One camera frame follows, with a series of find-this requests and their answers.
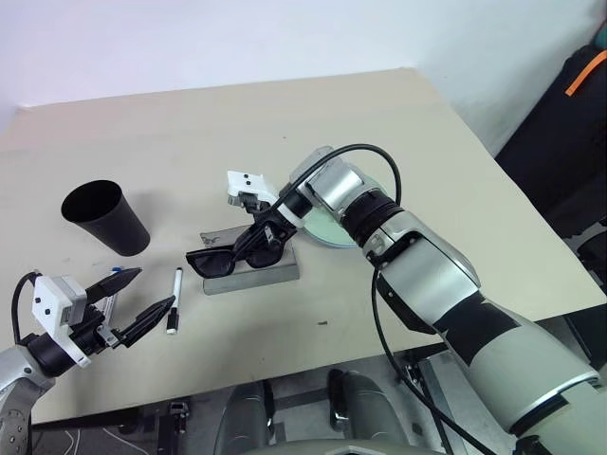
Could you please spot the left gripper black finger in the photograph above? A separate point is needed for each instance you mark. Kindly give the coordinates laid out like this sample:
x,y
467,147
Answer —
x,y
114,283
147,320

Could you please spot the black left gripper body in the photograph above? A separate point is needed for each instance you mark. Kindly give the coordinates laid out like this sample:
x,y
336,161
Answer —
x,y
95,332

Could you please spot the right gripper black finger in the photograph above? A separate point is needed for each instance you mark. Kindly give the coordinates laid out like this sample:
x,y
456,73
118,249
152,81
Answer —
x,y
246,244
276,244

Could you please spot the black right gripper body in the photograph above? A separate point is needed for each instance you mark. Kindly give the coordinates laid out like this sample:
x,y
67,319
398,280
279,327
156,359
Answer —
x,y
277,226

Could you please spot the black sunglasses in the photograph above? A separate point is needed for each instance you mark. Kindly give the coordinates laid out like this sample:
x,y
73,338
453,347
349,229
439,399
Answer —
x,y
211,265

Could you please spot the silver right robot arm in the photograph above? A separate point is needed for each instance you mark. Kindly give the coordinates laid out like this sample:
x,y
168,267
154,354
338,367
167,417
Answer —
x,y
474,303

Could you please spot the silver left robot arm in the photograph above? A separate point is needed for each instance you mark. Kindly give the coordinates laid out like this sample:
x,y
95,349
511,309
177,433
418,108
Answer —
x,y
14,407

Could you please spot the grey glasses case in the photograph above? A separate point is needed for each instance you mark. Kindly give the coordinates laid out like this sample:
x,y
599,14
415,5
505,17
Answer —
x,y
256,280

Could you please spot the black plastic cup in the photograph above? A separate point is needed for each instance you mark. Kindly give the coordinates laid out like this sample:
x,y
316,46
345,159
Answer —
x,y
118,227

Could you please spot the white marker blue cap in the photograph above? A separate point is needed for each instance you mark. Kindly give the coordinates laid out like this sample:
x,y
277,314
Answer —
x,y
108,307

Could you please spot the white marker black cap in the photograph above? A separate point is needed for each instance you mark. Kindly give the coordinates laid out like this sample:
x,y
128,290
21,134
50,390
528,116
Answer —
x,y
176,298

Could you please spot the pale green plate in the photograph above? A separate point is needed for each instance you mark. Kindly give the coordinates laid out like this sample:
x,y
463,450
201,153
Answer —
x,y
325,234

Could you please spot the black clamp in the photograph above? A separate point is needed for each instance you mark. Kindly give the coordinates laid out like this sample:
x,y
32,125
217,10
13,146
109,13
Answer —
x,y
174,422

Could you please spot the dark grey rounded shell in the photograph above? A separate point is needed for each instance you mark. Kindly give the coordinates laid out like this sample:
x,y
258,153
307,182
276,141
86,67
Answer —
x,y
244,422
370,412

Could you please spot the black bag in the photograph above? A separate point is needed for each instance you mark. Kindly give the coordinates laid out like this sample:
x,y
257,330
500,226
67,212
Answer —
x,y
555,151

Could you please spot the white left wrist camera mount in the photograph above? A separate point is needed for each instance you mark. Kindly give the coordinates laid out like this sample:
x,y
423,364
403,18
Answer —
x,y
47,303

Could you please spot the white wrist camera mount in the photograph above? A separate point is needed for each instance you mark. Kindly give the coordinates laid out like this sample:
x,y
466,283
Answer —
x,y
47,303
244,179

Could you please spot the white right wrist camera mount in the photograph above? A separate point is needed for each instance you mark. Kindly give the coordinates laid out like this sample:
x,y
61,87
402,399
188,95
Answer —
x,y
244,179

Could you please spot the grey metal table frame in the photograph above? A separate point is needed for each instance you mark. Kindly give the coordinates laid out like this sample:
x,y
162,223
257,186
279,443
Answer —
x,y
441,379

